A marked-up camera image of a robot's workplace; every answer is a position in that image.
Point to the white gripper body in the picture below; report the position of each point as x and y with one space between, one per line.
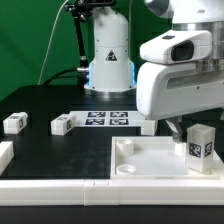
166 91

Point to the white square tabletop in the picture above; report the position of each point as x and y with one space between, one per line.
153 158

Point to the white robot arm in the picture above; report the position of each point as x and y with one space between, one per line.
111 71

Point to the white fiducial marker sheet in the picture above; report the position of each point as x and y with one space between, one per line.
108 118

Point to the white U-shaped obstacle fence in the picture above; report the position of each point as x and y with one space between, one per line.
114 191

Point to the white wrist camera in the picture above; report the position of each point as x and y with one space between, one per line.
177 47

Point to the black camera stand pole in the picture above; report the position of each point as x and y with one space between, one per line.
81 10

